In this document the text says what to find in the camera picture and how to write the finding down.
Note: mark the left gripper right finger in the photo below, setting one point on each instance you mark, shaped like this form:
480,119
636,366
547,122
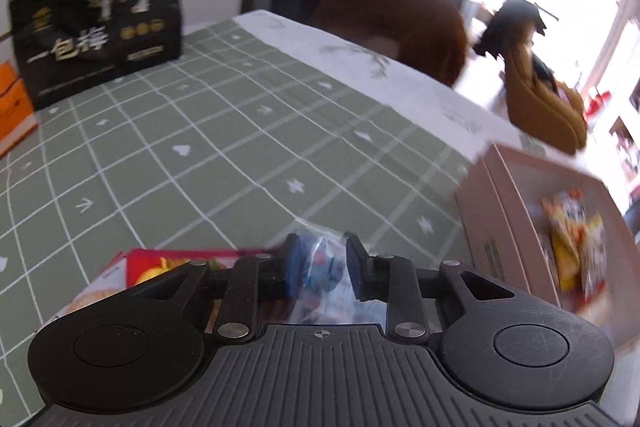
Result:
393,281

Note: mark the blue white candy bag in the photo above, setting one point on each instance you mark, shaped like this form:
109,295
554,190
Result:
321,290

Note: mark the black garment on chair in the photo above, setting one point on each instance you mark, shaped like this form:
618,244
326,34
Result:
515,21

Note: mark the yellow chips packet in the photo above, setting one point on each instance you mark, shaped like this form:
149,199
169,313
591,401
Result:
577,243

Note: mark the bread snack packet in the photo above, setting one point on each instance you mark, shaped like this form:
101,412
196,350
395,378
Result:
109,282

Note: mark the brown round chair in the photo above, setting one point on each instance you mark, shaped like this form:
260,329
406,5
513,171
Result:
429,34

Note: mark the orange gift box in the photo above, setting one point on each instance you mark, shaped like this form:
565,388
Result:
17,116

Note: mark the green checked tablecloth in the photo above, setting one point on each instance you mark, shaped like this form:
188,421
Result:
260,123

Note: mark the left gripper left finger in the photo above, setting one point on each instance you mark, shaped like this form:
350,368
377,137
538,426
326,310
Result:
253,279

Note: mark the pink storage box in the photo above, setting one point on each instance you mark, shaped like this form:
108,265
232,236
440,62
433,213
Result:
499,202

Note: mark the mustard lounge chair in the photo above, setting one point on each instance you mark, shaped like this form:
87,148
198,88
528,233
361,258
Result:
555,119

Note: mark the red snack packet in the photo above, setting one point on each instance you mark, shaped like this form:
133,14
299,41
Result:
144,264

